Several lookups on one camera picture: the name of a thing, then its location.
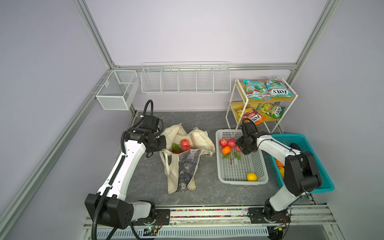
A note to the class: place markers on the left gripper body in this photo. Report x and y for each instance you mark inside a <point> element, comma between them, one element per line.
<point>158,144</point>

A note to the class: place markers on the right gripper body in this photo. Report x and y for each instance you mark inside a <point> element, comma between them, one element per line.
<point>242,143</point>

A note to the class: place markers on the cream canvas grocery bag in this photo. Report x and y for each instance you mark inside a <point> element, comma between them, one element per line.
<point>181,168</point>

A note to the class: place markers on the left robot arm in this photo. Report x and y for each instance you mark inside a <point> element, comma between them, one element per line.
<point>108,207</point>

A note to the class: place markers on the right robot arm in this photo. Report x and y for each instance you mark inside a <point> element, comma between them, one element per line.
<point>301,176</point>

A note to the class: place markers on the orange Fox's candy bag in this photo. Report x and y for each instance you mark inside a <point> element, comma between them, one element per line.
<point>249,113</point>

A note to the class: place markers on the green Fox's candy bag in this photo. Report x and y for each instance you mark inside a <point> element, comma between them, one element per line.
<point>271,110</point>

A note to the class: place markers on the pink green candy bag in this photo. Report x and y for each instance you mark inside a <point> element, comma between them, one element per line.
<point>256,90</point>

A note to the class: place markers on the teal Fox's candy bag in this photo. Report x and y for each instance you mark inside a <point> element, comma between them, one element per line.
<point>277,88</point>

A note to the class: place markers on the green leafy twig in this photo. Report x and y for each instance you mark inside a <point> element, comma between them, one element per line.
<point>232,157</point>

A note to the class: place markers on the orange tangerine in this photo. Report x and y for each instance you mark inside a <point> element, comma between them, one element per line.
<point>226,150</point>

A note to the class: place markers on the white plastic fruit basket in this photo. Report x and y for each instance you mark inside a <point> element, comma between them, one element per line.
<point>236,174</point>

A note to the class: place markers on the yellow lemon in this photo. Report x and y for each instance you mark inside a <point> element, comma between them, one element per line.
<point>251,177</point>

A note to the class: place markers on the orange carrot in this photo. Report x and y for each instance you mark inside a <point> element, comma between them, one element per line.
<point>279,164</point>

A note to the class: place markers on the yellow orange squash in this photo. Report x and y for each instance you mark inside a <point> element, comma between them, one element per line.
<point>282,172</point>

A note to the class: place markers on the purple eggplant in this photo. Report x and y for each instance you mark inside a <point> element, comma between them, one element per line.
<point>295,146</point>

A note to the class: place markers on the white wire two-tier shelf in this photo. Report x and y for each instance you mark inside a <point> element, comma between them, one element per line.
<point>239,101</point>

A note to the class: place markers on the small white mesh wall basket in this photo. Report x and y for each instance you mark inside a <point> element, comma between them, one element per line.
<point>118,90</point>

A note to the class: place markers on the long white wire wall basket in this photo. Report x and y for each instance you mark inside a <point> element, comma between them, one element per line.
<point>186,78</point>

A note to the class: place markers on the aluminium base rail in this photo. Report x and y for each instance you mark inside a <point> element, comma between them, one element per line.
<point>307,222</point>

